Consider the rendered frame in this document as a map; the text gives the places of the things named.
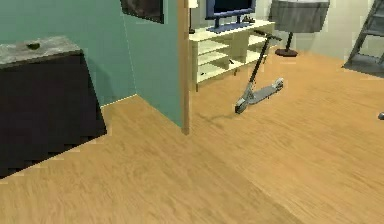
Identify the grey kick scooter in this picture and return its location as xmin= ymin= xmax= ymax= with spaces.
xmin=234 ymin=29 xmax=285 ymax=115

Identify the cream television stand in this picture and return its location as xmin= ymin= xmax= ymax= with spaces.
xmin=188 ymin=19 xmax=276 ymax=92

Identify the white shade table lamp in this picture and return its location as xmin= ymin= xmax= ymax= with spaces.
xmin=188 ymin=0 xmax=199 ymax=35

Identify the blue framed television set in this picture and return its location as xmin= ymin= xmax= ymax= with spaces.
xmin=204 ymin=0 xmax=257 ymax=34

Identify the grey shade floor lamp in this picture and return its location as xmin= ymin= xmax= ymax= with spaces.
xmin=269 ymin=0 xmax=331 ymax=58

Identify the black cabinet with stone top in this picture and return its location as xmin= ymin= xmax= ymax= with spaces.
xmin=0 ymin=35 xmax=108 ymax=179

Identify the grey step ladder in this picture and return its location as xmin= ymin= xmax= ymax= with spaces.
xmin=341 ymin=0 xmax=384 ymax=79

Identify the dark framed wall picture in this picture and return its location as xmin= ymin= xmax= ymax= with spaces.
xmin=119 ymin=0 xmax=165 ymax=25

